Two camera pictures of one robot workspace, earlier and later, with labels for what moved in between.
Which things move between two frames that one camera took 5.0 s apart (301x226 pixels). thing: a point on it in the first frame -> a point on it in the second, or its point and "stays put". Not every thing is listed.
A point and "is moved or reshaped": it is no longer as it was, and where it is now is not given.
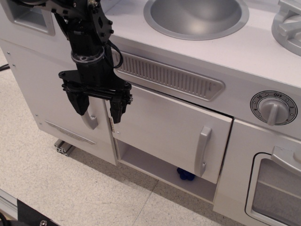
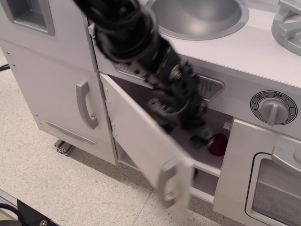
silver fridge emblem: [70, 133] stays put
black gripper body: [95, 75] -> [182, 104]
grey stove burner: [286, 25] stays put
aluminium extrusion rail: [64, 148] stays put
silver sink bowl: [195, 20] stays put
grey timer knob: [274, 108] stays put
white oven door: [274, 194] stays put
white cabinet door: [168, 130] is moved or reshaped
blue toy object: [185, 174] -> [196, 172]
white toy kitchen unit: [215, 111] stays put
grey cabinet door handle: [199, 164] -> [167, 198]
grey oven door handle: [288, 157] stays put
